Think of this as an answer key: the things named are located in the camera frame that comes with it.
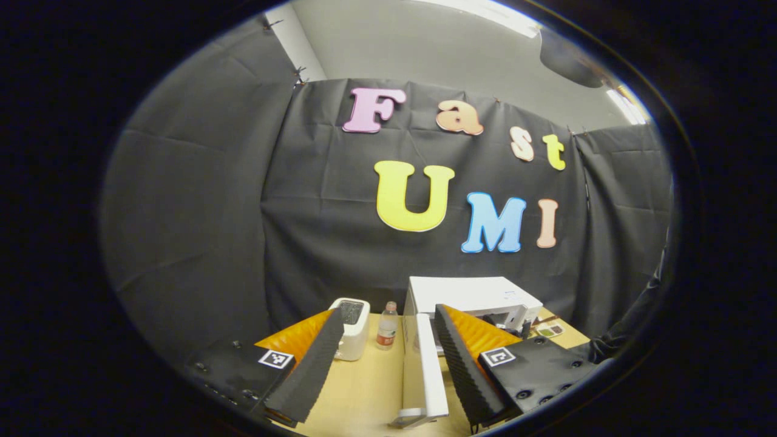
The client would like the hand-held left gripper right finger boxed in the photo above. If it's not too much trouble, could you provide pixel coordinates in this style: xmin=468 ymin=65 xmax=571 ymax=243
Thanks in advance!
xmin=434 ymin=303 xmax=599 ymax=429

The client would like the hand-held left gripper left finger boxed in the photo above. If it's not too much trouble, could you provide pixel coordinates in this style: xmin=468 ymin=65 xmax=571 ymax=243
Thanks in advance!
xmin=182 ymin=308 xmax=345 ymax=425

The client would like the white microwave oven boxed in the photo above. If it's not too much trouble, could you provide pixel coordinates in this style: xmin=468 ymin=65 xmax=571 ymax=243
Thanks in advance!
xmin=392 ymin=276 xmax=544 ymax=429

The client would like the white toaster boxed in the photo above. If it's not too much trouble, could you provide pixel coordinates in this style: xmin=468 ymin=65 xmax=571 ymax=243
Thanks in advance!
xmin=329 ymin=297 xmax=371 ymax=362

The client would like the clear plastic water bottle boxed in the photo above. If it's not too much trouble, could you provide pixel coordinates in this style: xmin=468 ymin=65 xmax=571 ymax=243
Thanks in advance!
xmin=375 ymin=301 xmax=399 ymax=351

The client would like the black backdrop cloth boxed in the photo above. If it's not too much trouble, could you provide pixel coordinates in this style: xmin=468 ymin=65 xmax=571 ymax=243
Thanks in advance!
xmin=100 ymin=18 xmax=674 ymax=365

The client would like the small ceiling light panel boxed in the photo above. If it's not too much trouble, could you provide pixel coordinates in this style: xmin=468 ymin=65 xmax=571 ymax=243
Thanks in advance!
xmin=607 ymin=85 xmax=653 ymax=125

